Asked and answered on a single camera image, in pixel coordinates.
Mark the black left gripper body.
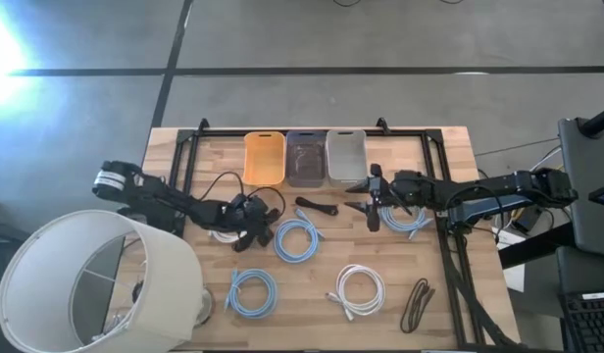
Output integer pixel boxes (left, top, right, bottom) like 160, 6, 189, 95
222, 193, 282, 254

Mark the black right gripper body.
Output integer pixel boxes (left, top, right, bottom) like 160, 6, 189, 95
368, 163, 406, 233

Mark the light blue cable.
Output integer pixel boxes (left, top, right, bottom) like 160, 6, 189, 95
378, 204, 434, 240
273, 208, 327, 265
224, 268, 279, 320

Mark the white cable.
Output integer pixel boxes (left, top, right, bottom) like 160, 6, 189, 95
325, 264, 386, 323
208, 228, 248, 245

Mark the thick black braided cable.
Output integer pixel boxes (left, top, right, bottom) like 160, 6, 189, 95
295, 196, 339, 217

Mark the thin black cable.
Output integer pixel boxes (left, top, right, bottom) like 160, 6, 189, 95
399, 277, 436, 334

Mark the light grey plastic bin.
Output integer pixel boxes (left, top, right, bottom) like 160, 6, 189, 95
326, 128, 369, 188

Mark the orange plastic bin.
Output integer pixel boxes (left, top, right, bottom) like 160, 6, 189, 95
242, 130, 287, 190

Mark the dark grey plastic bin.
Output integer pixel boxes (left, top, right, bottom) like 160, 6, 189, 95
285, 129, 327, 188

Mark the round metal lamp base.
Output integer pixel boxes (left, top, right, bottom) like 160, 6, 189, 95
193, 286, 216, 328

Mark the white lamp shade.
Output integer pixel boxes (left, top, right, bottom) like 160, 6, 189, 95
0, 209, 205, 353

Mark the white paper sheet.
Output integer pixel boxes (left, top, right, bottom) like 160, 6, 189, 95
495, 227, 528, 293

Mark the grey laptop lid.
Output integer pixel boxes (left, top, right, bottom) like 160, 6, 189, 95
556, 117, 604, 259

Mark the black keyboard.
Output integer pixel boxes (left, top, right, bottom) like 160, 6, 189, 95
559, 289, 604, 353

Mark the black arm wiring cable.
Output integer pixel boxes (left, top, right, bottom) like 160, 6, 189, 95
197, 171, 287, 222

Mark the black aluminium table frame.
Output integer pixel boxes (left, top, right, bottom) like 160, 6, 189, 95
168, 117, 524, 350

